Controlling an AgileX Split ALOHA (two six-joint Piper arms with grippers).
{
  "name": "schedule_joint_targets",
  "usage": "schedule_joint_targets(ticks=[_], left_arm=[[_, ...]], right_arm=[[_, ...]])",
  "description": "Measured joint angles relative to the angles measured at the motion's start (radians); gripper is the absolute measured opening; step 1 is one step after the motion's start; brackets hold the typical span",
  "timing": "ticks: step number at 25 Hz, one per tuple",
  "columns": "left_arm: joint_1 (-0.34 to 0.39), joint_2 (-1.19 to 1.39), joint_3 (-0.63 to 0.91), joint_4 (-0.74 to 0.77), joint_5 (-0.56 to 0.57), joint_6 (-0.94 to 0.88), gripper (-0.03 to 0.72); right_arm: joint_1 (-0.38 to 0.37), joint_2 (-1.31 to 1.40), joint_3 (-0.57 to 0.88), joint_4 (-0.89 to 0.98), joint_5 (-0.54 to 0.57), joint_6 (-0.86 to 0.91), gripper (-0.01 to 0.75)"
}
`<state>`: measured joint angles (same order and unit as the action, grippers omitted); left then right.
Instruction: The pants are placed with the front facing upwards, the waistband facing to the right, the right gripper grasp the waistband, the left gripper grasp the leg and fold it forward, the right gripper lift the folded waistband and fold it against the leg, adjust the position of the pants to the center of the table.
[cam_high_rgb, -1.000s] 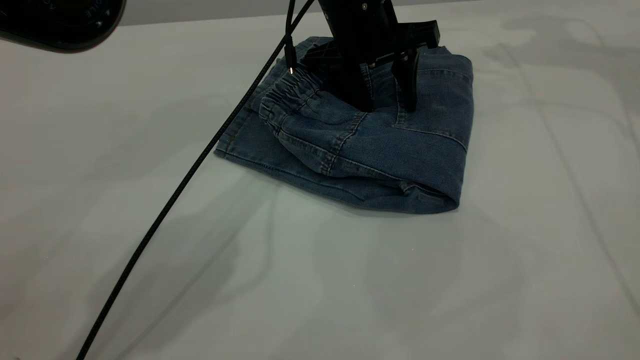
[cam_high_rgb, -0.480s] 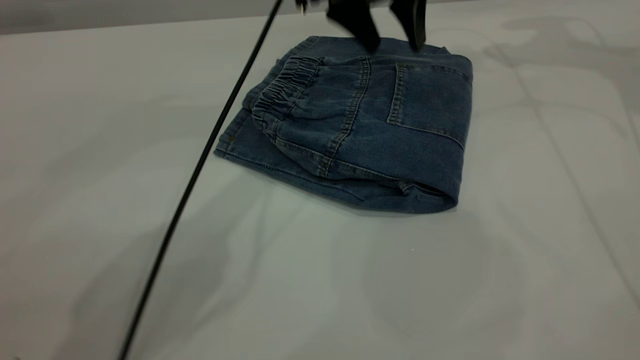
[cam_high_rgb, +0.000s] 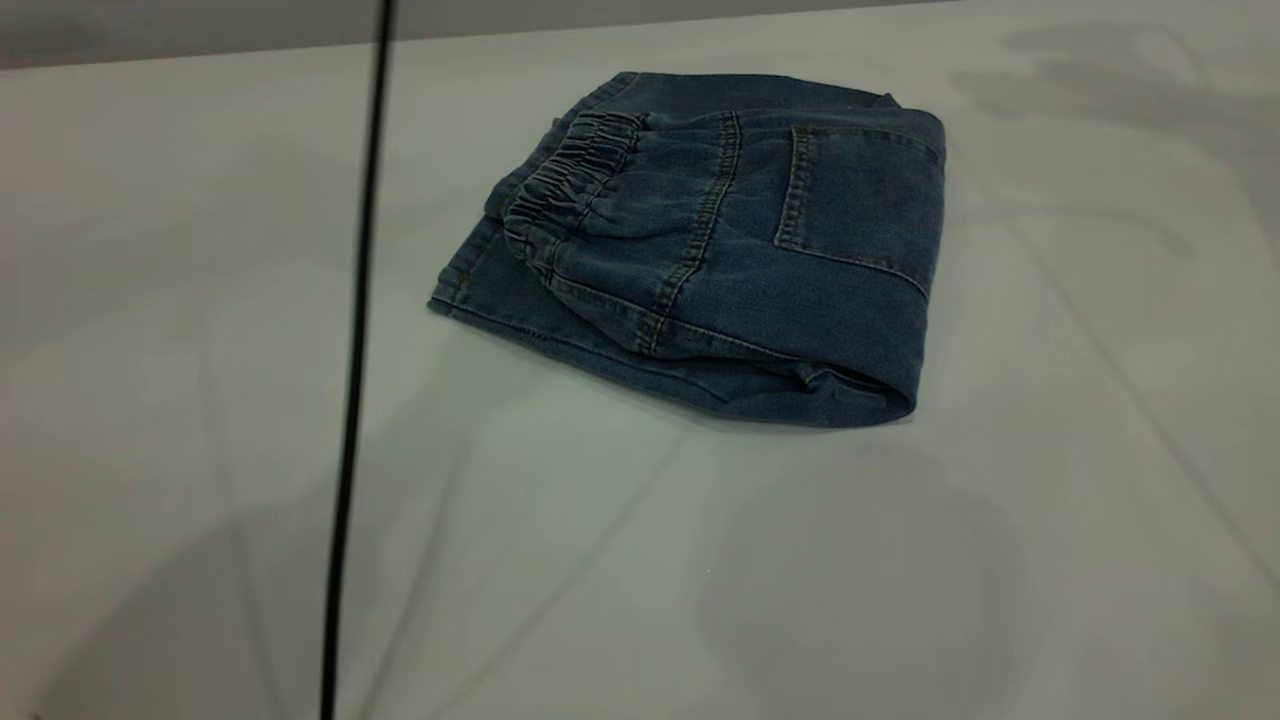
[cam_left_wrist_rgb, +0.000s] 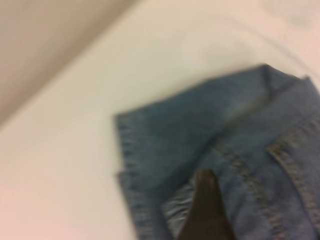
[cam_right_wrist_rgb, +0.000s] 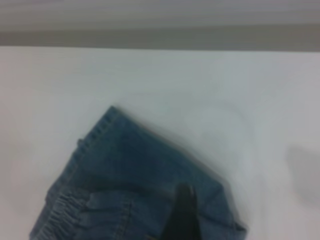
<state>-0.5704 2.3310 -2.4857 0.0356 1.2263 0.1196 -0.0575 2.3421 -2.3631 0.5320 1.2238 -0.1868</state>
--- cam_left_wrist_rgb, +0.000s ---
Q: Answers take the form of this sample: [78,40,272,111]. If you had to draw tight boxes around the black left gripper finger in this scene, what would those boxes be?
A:
[176,168,237,240]

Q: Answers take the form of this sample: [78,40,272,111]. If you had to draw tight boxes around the blue faded denim pants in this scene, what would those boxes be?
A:
[114,63,320,240]

